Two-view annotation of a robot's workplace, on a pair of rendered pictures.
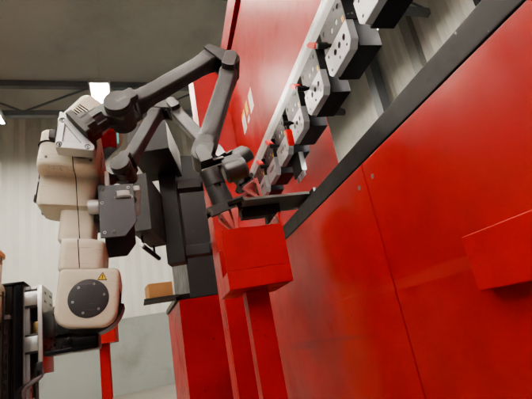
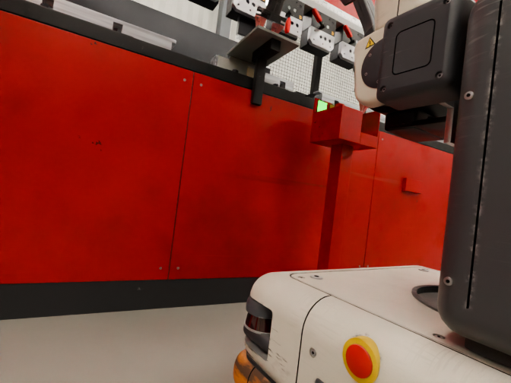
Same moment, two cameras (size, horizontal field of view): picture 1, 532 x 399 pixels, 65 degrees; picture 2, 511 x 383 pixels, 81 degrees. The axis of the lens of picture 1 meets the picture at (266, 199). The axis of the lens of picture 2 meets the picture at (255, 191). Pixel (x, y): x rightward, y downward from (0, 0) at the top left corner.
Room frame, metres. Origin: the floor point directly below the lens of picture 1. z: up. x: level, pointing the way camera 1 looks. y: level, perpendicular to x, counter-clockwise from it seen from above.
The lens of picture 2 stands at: (1.70, 1.14, 0.42)
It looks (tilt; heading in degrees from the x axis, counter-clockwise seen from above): 1 degrees up; 256
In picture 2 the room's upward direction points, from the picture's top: 7 degrees clockwise
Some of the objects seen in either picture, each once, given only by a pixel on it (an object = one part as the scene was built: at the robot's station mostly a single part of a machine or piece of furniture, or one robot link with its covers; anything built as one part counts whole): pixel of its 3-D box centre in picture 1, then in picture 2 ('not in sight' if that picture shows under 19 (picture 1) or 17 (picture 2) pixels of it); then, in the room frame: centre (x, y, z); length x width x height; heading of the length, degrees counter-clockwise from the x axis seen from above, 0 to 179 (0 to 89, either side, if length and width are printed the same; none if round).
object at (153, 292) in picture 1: (159, 293); not in sight; (3.63, 1.06, 1.05); 0.30 x 0.28 x 0.14; 20
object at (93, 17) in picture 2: not in sight; (100, 31); (2.03, 0.00, 0.92); 0.50 x 0.06 x 0.10; 15
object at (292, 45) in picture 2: (268, 204); (261, 49); (1.46, -0.01, 1.00); 0.26 x 0.18 x 0.01; 105
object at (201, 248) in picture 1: (204, 245); not in sight; (2.68, 0.46, 1.18); 0.40 x 0.24 x 0.07; 15
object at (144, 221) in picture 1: (148, 212); not in sight; (2.53, 0.76, 1.42); 0.45 x 0.12 x 0.36; 4
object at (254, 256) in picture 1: (248, 257); (344, 122); (1.11, 0.07, 0.75); 0.20 x 0.16 x 0.18; 16
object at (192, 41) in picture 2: not in sight; (166, 56); (1.87, -0.58, 1.12); 1.13 x 0.02 x 0.44; 15
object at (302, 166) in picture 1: (299, 168); (247, 32); (1.50, -0.15, 1.13); 0.10 x 0.02 x 0.10; 15
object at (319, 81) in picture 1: (323, 82); (317, 34); (1.14, -0.25, 1.26); 0.15 x 0.09 x 0.17; 15
